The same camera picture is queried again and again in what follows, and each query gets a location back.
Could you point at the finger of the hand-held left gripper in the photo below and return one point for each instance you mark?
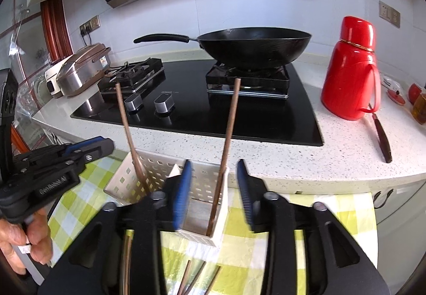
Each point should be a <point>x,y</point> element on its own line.
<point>100,150</point>
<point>83,144</point>

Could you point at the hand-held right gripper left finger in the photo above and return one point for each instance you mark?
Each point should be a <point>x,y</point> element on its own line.
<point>181,196</point>

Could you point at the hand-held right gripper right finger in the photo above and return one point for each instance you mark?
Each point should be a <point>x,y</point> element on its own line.
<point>244,196</point>

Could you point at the white perforated utensil holder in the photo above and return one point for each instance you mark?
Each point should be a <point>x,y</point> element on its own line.
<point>221,225</point>

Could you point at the person's left hand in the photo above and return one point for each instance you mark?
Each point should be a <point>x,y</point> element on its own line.
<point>38,238</point>

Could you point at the yellow white checkered tablecloth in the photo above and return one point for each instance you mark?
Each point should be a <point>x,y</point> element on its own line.
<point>90,195</point>

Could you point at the silver cooktop knob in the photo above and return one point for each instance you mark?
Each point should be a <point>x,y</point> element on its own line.
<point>164,104</point>
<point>133,103</point>

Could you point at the small white appliance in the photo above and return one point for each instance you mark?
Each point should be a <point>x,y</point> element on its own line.
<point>53,80</point>

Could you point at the brown silver rice cooker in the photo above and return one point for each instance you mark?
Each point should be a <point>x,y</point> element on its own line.
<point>81,72</point>

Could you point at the black glass gas cooktop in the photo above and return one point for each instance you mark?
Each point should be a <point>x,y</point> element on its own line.
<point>266,122</point>

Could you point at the black burner grate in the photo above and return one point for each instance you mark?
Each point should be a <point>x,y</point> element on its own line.
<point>266,82</point>
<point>133,77</point>

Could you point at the black wok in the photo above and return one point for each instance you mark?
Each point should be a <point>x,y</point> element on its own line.
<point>253,48</point>

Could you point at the red thermos jug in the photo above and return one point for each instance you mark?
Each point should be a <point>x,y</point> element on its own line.
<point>349,82</point>

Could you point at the white base cabinet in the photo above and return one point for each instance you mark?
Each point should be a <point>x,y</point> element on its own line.
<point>399,231</point>

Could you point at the white plastic packet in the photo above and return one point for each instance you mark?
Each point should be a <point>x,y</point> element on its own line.
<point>389,82</point>

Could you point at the amber oil bottle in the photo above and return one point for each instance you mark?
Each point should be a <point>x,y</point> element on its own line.
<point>420,108</point>

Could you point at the round red container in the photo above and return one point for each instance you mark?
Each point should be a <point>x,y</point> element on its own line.
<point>415,93</point>

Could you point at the gold wall socket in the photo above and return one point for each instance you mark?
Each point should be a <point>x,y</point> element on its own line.
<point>389,13</point>
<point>90,25</point>

